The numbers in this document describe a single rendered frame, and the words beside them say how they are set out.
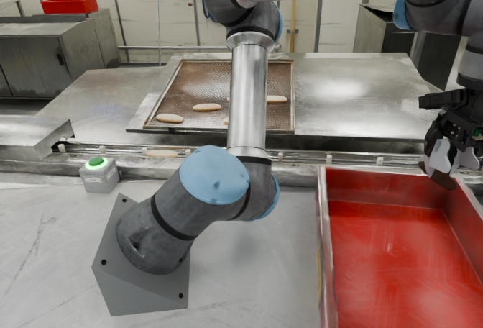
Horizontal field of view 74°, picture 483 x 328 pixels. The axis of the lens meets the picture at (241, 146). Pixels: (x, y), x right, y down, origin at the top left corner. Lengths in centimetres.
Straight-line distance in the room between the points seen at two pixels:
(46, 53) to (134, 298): 325
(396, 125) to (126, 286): 89
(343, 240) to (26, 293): 66
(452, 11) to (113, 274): 68
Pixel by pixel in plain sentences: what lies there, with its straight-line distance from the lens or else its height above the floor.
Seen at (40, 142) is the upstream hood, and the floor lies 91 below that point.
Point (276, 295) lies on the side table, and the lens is 67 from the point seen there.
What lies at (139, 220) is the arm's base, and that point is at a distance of 62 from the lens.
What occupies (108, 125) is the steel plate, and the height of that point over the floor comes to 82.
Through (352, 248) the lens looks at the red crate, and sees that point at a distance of 76.
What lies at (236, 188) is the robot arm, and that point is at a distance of 54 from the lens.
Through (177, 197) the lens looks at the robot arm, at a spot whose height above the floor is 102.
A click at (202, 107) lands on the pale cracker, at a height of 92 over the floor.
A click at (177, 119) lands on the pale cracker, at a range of 111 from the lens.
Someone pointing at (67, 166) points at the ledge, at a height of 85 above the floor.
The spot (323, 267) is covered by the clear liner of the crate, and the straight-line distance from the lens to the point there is 58.
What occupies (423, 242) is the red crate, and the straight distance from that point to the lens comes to 83.
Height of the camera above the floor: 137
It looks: 31 degrees down
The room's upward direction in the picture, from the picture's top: 2 degrees counter-clockwise
